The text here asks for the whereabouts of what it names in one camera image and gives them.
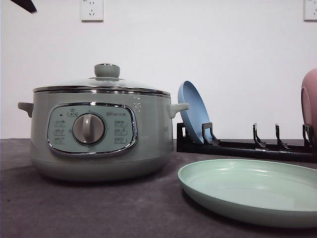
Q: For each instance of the black dish rack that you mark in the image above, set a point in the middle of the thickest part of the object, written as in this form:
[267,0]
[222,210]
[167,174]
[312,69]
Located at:
[280,151]

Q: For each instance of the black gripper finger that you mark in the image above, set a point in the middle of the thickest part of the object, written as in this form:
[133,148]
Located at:
[26,4]

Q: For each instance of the glass steamer lid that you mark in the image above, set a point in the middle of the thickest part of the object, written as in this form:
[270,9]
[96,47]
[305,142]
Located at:
[107,80]

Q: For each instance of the white wall socket left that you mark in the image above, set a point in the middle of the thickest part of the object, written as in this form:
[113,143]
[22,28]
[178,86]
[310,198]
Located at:
[92,10]

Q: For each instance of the green plate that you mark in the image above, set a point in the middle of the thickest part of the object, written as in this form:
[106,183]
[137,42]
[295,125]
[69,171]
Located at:
[269,191]

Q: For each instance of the white wall socket right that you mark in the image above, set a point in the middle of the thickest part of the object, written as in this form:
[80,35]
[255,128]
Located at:
[309,12]

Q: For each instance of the blue plate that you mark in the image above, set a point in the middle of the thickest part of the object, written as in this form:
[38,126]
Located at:
[197,113]

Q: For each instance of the white wall socket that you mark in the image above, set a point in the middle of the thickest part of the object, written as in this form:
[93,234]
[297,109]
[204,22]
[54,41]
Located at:
[309,12]
[92,10]

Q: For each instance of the green electric steamer pot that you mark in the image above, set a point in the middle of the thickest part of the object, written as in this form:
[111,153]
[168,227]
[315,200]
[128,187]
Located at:
[101,136]

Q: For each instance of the pink plate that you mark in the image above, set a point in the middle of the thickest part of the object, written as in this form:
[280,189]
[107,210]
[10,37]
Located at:
[309,102]

